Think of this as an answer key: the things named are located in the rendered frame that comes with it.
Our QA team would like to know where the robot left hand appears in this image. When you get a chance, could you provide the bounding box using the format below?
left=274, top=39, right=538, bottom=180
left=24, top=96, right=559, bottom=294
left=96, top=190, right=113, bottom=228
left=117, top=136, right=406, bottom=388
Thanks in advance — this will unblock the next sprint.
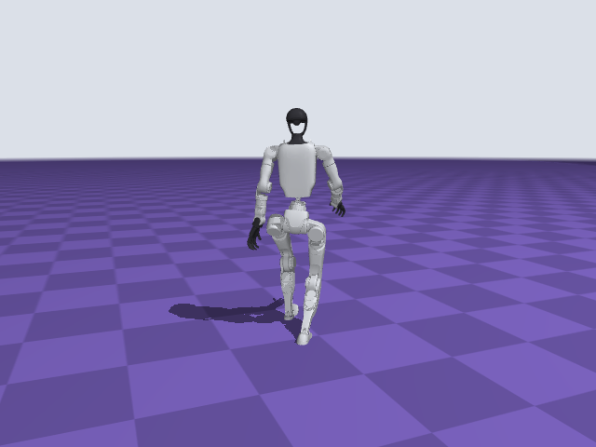
left=247, top=217, right=263, bottom=250

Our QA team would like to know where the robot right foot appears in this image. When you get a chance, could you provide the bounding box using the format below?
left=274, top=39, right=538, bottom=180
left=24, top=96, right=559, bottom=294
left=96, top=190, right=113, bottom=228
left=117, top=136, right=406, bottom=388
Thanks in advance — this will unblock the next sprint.
left=296, top=330, right=312, bottom=345

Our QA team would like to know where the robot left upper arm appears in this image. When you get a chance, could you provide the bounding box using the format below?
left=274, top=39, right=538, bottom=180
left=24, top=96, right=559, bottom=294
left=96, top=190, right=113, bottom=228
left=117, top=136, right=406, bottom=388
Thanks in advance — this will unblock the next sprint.
left=258, top=145, right=279, bottom=194

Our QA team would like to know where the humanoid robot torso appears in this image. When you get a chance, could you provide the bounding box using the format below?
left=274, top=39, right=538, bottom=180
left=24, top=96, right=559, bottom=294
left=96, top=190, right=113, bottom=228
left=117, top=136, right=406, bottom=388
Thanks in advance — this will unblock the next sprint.
left=278, top=139, right=317, bottom=235

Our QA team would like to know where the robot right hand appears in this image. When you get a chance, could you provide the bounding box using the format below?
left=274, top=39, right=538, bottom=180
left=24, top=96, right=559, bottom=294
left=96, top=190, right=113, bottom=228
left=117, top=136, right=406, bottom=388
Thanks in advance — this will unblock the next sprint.
left=330, top=202, right=345, bottom=217

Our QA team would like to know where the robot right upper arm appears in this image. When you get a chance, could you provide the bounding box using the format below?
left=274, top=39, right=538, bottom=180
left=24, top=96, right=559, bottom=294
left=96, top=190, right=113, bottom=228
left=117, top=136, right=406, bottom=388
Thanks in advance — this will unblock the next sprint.
left=315, top=145, right=342, bottom=191

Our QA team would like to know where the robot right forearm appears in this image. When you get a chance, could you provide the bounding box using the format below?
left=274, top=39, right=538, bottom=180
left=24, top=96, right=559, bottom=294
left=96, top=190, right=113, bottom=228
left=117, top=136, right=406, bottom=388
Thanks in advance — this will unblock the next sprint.
left=331, top=179, right=343, bottom=209

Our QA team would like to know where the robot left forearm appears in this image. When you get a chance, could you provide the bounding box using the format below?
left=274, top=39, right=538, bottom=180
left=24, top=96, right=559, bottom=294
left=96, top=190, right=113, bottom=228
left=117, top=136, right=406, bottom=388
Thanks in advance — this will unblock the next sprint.
left=253, top=184, right=268, bottom=225

